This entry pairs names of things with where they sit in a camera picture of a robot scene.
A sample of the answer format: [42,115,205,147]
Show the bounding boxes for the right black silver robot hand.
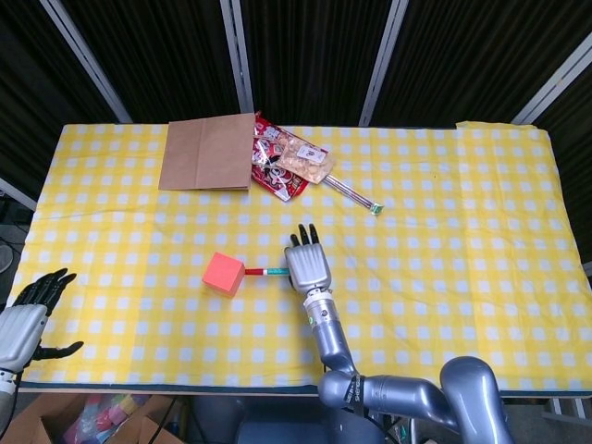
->
[283,223,333,294]

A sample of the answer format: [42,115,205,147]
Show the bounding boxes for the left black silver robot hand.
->
[0,267,85,374]

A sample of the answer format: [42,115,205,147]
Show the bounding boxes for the red and green marker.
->
[244,265,290,278]

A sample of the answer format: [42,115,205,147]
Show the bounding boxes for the orange cube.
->
[203,252,246,298]

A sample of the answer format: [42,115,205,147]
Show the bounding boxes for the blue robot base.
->
[190,396,386,444]

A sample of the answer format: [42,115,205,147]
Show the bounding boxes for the clear wrapped stick green end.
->
[323,173,386,216]

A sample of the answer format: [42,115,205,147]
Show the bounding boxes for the red snack packet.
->
[251,110,310,203]

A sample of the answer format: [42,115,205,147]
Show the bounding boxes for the clear bag of crackers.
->
[276,131,336,185]

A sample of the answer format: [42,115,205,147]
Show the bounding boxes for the colourful toys in plastic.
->
[62,394,142,444]

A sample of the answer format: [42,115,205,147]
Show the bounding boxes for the yellow white checkered tablecloth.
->
[18,120,592,388]

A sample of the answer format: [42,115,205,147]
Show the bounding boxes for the brown paper bag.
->
[158,112,256,191]

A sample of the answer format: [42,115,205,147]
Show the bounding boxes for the cardboard box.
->
[18,392,186,444]

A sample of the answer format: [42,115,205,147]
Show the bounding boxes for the black printed arm strap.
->
[344,373,367,417]

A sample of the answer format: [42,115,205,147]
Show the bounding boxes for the grey metal rail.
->
[0,177,38,212]

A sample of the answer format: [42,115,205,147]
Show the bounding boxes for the white frame post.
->
[220,0,256,115]
[359,0,411,127]
[512,31,592,125]
[39,0,133,124]

